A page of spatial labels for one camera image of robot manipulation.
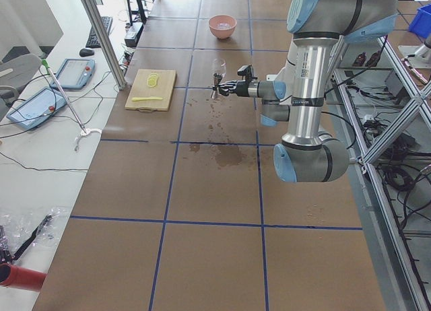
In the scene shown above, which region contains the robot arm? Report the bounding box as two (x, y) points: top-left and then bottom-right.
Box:
(213, 0), (398, 182)

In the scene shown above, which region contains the black computer mouse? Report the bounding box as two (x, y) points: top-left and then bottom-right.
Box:
(79, 48), (94, 57)

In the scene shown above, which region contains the clear plastic bag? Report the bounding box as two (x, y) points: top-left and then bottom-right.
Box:
(1, 206), (71, 255)

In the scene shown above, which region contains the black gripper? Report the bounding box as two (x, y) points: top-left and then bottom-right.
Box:
(215, 80), (250, 97)

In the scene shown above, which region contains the yellow plastic knife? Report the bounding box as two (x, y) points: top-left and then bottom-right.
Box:
(131, 96), (163, 102)

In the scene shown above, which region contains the white pedestal column base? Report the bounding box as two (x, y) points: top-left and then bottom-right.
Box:
(267, 41), (298, 92)

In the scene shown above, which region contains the grey office chair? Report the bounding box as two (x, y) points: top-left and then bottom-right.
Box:
(1, 54), (42, 100)

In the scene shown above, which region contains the blue teach pendant far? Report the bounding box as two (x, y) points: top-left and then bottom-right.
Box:
(55, 59), (96, 91)

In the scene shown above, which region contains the blue teach pendant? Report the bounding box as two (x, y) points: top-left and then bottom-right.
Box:
(55, 59), (96, 91)
(6, 87), (66, 131)

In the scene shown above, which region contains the clear wine glass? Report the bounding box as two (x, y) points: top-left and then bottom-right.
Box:
(212, 58), (226, 77)

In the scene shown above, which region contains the pink bowl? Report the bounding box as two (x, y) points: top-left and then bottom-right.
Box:
(208, 15), (237, 40)

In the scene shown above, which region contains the aluminium frame post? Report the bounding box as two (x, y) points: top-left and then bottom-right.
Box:
(81, 0), (127, 90)

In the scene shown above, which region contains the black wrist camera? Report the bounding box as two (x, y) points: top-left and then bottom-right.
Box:
(237, 65), (257, 81)

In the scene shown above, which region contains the blue teach pendant near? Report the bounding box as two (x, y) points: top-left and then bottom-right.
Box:
(6, 87), (66, 131)

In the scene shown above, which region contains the steel double jigger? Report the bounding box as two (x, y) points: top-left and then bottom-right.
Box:
(211, 73), (223, 100)

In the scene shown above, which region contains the red cylinder bottle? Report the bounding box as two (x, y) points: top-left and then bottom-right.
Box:
(1, 263), (46, 292)

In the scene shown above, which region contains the bamboo cutting board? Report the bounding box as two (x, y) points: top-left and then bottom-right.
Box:
(125, 69), (176, 112)

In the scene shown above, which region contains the black keyboard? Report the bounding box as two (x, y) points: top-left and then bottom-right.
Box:
(85, 15), (114, 49)

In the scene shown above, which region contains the silver reacher grabber stick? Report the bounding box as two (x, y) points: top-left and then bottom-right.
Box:
(41, 59), (102, 152)

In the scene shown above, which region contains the blue storage bin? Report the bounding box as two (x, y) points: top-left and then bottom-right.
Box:
(408, 4), (431, 38)

